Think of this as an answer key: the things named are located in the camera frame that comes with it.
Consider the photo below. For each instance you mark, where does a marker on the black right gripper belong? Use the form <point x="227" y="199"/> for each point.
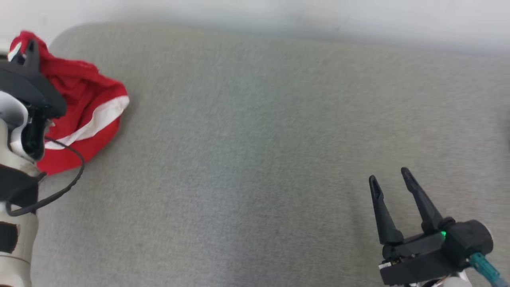
<point x="418" y="259"/>

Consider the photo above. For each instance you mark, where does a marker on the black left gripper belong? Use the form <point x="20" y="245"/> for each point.
<point x="28" y="91"/>

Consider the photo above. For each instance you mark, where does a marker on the red shorts with white stripe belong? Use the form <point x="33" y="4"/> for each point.
<point x="87" y="103"/>

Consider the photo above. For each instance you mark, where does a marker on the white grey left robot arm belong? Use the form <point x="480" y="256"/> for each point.
<point x="14" y="223"/>

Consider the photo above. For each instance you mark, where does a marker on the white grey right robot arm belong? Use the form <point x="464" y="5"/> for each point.
<point x="450" y="282"/>

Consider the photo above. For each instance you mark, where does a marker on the grey fabric sofa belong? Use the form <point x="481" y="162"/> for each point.
<point x="259" y="151"/>

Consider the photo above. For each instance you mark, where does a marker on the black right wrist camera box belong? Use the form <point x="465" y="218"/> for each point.
<point x="468" y="239"/>

